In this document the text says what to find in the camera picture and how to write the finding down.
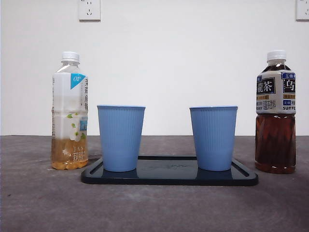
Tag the dark blue tray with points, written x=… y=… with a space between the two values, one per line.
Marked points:
x=169 y=178

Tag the jasmine tea bottle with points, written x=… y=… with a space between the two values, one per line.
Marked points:
x=67 y=101

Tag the oolong tea bottle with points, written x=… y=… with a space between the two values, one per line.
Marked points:
x=275 y=145

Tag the blue ribbed cup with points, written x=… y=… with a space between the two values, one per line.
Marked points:
x=120 y=137
x=213 y=137

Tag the white wall socket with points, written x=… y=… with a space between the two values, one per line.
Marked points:
x=89 y=14
x=303 y=14

